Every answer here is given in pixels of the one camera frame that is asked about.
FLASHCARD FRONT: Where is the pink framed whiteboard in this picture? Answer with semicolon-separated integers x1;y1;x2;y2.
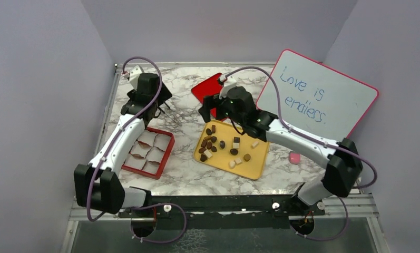
256;49;379;140

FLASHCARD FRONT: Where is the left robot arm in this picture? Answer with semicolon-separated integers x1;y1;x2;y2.
74;73;172;217

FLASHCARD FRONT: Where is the yellow plastic tray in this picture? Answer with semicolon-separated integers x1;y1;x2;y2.
193;120;269;180

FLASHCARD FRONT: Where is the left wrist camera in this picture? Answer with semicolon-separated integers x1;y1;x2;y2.
128;65;144;90

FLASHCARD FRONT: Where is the pink eraser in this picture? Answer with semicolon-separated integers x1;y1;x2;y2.
288;151;301;164

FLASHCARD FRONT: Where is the red compartment box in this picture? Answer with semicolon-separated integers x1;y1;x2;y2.
122;127;175;180

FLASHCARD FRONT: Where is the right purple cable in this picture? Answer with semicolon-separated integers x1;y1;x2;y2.
219;66;378;242

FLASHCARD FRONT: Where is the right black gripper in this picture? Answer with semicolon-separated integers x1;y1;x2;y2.
198;93;245;127

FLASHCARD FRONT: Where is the white rectangular chocolate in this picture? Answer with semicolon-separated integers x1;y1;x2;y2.
251;141;259;149

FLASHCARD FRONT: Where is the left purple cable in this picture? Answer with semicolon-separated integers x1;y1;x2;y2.
86;56;189;245

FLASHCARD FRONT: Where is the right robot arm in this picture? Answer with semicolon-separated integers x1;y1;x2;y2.
199;86;363;215

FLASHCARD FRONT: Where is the white chocolate bar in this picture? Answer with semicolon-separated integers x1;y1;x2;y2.
203;150;212;158

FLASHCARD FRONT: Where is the red box lid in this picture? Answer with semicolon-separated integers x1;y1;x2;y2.
191;73;227;123

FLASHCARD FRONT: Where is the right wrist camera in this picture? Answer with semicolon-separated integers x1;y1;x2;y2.
218;74;237;99

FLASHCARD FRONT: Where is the black mounting rail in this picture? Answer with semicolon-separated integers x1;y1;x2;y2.
118;194;325;230

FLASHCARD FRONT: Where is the purple cable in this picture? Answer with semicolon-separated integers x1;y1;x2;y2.
219;66;378;242
86;56;189;245

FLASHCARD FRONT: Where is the dark round chocolate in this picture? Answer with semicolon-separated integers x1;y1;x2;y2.
200;154;208;162

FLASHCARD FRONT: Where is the round caramel chocolate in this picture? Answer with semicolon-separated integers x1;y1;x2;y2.
243;153;251;162

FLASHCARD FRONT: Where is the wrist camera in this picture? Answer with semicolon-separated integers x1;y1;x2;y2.
128;65;144;90
218;74;237;99

